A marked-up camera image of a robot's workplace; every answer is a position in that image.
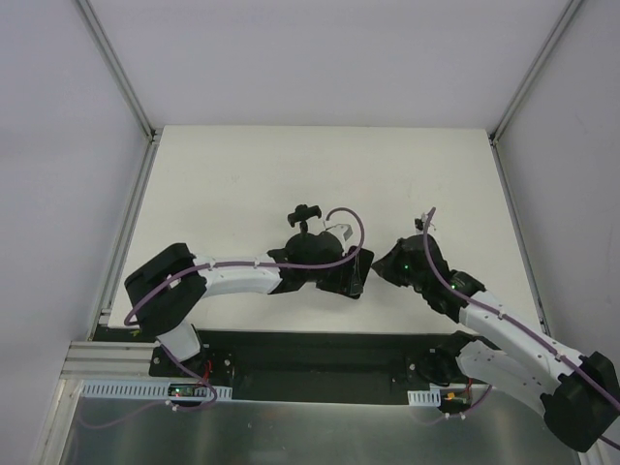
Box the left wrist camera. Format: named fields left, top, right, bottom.
left=324, top=221, right=353, bottom=245

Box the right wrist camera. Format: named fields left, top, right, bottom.
left=414, top=212, right=436, bottom=234

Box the white cable duct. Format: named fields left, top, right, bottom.
left=81, top=380, right=233, bottom=402
left=406, top=385, right=472, bottom=408

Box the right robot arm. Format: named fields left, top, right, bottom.
left=372, top=233, right=619, bottom=452

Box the left aluminium frame post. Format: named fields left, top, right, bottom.
left=72, top=0, right=158, bottom=141

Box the right white cable duct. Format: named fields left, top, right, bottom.
left=406, top=385, right=472, bottom=408

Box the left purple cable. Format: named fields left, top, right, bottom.
left=124, top=206, right=367, bottom=326

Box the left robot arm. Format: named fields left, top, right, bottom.
left=124, top=225, right=374, bottom=377

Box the black phone stand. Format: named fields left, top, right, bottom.
left=285, top=204, right=323, bottom=258

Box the right aluminium frame post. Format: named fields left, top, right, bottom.
left=488, top=0, right=586, bottom=146

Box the left white cable duct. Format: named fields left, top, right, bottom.
left=81, top=380, right=233, bottom=402

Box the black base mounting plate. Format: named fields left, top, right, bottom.
left=147, top=329, right=485, bottom=405

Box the aluminium frame post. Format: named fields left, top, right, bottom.
left=488, top=0, right=586, bottom=146
left=72, top=0, right=158, bottom=141

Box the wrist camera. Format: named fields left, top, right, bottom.
left=414, top=212, right=436, bottom=234
left=324, top=221, right=353, bottom=245

